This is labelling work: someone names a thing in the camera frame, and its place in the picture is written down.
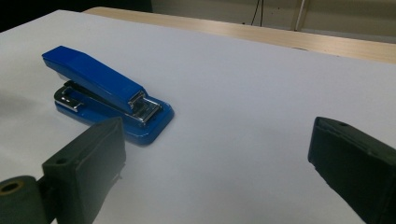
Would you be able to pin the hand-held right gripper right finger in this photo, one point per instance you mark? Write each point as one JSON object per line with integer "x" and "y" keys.
{"x": 358, "y": 165}

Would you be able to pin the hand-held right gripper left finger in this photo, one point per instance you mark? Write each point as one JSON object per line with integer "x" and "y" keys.
{"x": 77, "y": 174}

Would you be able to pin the blue stapler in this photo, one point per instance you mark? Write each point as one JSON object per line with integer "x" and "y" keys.
{"x": 93, "y": 74}

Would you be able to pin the white table sheet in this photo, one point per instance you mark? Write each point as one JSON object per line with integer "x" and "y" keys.
{"x": 233, "y": 109}

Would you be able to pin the dark curtain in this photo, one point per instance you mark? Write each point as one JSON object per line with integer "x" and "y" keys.
{"x": 46, "y": 9}

